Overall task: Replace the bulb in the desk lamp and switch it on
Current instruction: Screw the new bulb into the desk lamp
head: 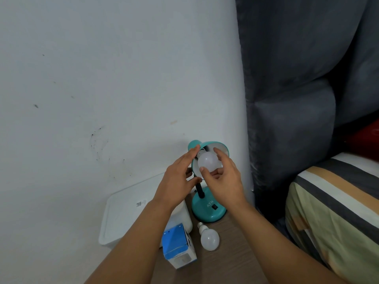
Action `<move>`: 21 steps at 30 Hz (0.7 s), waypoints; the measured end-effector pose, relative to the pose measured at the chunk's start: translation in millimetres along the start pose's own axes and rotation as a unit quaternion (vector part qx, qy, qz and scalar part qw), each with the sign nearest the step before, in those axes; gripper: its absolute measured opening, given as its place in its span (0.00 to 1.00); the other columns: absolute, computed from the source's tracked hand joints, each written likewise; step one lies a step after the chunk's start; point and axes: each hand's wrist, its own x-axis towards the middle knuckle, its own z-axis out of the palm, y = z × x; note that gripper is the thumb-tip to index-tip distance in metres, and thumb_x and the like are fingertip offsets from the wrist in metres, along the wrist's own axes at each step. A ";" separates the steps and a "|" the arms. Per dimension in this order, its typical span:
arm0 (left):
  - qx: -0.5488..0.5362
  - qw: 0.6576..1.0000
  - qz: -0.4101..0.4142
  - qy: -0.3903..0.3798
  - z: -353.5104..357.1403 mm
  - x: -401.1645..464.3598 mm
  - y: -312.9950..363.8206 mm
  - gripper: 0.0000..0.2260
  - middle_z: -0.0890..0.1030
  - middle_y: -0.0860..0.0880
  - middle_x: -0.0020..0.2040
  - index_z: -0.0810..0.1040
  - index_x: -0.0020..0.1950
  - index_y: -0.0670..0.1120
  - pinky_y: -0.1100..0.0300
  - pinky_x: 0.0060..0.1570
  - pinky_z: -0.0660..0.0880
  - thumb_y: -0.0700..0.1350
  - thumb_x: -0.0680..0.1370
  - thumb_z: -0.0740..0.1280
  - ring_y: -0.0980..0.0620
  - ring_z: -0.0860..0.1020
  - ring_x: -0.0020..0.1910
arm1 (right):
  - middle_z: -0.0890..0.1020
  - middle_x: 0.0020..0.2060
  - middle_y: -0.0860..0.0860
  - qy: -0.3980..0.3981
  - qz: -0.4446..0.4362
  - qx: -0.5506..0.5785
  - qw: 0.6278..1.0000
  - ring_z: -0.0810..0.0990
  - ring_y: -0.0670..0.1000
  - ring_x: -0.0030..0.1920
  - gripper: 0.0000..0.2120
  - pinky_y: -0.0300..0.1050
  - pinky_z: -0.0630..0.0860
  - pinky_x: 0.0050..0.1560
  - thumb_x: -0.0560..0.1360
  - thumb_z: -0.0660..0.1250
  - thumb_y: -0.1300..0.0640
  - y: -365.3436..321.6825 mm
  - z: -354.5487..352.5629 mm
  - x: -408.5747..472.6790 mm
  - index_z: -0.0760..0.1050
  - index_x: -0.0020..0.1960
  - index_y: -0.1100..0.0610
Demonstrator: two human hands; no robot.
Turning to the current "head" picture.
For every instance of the striped bedding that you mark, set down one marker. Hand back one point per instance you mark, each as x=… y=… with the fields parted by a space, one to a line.
x=334 y=221

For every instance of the blue and white bulb box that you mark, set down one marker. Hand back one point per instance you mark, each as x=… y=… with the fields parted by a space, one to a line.
x=174 y=241

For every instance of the white light bulb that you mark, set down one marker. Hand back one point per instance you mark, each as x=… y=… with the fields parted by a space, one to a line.
x=207 y=161
x=210 y=240

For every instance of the red pillow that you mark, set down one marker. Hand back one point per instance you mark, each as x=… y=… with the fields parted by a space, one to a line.
x=365 y=141

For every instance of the grey upholstered headboard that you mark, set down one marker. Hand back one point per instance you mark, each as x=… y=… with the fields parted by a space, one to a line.
x=290 y=85

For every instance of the white storage box lid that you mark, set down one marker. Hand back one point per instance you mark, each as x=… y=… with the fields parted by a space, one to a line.
x=121 y=210

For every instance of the person's right hand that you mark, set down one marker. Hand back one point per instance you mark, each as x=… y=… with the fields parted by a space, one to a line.
x=228 y=189

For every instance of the person's left forearm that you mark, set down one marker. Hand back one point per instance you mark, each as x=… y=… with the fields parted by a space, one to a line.
x=133 y=251

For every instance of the person's left hand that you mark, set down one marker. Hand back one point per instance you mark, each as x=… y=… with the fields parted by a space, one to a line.
x=173 y=187

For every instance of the teal desk lamp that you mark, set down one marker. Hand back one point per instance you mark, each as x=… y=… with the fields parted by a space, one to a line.
x=207 y=211

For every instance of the person's right forearm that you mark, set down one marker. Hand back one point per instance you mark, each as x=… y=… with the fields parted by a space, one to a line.
x=275 y=248

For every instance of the white plastic storage box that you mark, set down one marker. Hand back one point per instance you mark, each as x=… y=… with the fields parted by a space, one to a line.
x=182 y=217

